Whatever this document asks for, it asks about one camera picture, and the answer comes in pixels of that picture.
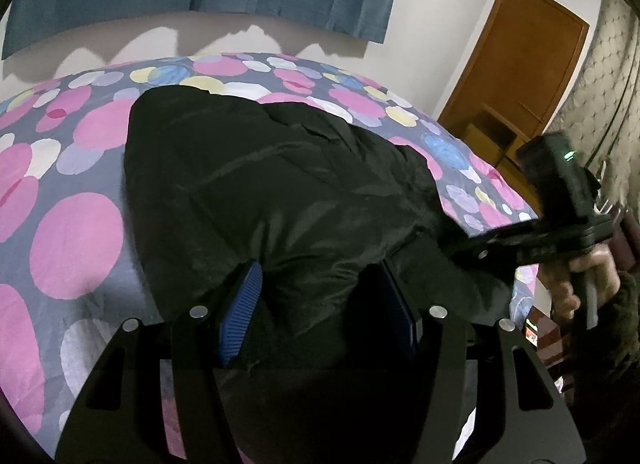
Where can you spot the black padded jacket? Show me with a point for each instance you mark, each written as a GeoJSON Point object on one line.
{"type": "Point", "coordinates": [280, 214]}

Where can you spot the person's right hand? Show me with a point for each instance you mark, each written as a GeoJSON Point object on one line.
{"type": "Point", "coordinates": [602, 276]}

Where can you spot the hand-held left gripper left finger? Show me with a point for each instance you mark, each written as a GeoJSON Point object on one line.
{"type": "Point", "coordinates": [240, 314]}

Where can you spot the padded headboard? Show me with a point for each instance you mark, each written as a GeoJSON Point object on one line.
{"type": "Point", "coordinates": [610, 74]}

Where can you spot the person's right forearm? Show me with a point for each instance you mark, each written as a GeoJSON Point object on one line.
{"type": "Point", "coordinates": [610, 374]}

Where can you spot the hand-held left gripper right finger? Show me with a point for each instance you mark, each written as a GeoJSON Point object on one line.
{"type": "Point", "coordinates": [400, 316]}

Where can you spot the dotted bed sheet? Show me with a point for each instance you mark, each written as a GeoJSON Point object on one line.
{"type": "Point", "coordinates": [75, 224]}

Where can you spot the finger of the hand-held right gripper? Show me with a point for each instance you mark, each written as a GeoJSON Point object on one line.
{"type": "Point", "coordinates": [487, 246]}

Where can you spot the wooden nightstand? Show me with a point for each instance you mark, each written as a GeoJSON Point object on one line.
{"type": "Point", "coordinates": [492, 137]}

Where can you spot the wooden door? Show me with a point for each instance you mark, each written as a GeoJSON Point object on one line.
{"type": "Point", "coordinates": [530, 49]}

